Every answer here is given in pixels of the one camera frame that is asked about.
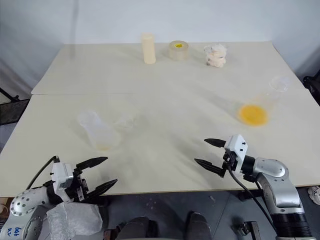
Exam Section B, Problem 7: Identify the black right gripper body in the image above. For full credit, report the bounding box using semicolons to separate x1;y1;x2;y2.
219;151;239;179

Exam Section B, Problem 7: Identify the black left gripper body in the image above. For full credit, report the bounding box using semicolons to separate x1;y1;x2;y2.
63;166;101;205

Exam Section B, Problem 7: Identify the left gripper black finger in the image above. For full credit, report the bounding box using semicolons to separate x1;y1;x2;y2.
75;156;109;173
86;178;119;201

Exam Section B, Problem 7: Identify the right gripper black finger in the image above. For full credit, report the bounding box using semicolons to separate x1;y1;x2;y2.
204;137;227;149
194;158;225;178

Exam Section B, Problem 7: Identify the flask with orange liquid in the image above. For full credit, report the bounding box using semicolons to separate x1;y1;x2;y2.
236;74;293;128

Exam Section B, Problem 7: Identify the clear plastic flask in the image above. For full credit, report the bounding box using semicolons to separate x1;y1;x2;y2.
76;109;123;152

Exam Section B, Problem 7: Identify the white bubble wrap sheet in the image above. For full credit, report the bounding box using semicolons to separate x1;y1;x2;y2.
45;201;103;237

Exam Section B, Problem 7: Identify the dark rounded shape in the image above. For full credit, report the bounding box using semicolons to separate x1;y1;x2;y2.
116;216;161;240
184;211;211;240

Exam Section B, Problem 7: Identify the crumpled clear plastic bag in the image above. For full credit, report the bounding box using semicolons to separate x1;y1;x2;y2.
202;43;229;69

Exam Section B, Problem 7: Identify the white crumpled paper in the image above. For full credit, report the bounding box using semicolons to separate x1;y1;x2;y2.
307;185;320;204

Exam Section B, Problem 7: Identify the black metal stand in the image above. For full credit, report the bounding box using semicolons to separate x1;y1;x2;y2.
0;86;31;126

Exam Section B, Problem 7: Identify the clear tape roll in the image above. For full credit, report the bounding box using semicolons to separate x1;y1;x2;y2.
167;40;190;61

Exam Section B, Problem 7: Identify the black equipment piece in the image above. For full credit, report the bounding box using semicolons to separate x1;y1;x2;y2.
302;74;320;107

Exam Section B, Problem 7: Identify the cream paper cylinder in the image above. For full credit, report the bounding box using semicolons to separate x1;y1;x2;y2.
141;32;157;65

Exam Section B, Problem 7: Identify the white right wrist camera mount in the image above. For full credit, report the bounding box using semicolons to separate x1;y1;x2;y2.
223;134;248;174

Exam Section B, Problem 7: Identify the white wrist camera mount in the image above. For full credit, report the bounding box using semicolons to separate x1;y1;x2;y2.
50;161;75;194
223;134;248;174

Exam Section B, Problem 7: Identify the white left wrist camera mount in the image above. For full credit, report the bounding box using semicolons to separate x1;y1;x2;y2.
50;161;75;194

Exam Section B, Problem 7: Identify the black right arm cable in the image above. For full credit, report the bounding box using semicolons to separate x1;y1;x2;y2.
226;167;278;230

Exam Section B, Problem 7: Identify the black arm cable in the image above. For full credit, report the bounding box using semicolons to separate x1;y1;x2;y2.
226;167;278;230
25;155;61;191

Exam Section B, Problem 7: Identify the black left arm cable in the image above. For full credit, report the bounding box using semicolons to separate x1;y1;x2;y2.
25;155;61;191

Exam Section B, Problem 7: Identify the dark metal bracket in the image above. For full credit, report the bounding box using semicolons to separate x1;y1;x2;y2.
231;219;261;240

